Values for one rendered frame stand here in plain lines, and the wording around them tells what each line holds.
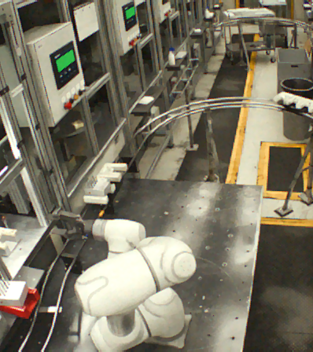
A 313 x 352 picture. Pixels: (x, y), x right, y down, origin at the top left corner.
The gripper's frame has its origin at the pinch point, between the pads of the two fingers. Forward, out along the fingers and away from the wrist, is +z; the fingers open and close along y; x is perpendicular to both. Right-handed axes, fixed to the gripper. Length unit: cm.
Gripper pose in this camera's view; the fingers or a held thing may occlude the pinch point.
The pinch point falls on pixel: (54, 224)
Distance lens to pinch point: 172.5
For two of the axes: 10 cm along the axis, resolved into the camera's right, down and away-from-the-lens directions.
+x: -2.7, 5.7, -7.8
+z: -9.5, -0.5, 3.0
